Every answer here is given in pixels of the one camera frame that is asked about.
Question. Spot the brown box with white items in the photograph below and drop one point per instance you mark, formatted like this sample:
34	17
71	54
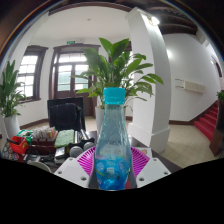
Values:
41	135

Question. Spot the red carpeted staircase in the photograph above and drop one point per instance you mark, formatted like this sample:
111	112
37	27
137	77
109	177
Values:
207	121

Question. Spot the clear blue water bottle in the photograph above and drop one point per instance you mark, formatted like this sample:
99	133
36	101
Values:
112	156

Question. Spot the black computer monitor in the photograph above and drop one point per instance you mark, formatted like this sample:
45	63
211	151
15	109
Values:
65	113

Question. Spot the red plastic box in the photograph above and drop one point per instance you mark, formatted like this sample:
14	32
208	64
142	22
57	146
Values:
18	145

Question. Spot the broad-leaf plant in white pot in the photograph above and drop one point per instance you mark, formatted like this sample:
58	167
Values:
9	93

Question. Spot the flat black device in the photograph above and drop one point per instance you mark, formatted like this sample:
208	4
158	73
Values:
62	152

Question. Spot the brown glazed double door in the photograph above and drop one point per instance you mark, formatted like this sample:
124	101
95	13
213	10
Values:
65	71

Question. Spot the brown framed window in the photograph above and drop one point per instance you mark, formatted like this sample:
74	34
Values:
30	73

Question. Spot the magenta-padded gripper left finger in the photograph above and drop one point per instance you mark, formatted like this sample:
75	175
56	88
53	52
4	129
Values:
70	171

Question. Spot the slender-leaf plant in white pot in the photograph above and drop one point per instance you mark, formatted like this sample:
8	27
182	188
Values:
116	66

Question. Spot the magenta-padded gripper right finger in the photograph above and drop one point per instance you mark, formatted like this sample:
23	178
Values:
153	171

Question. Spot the green exit sign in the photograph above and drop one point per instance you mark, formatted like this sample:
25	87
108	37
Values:
70	42

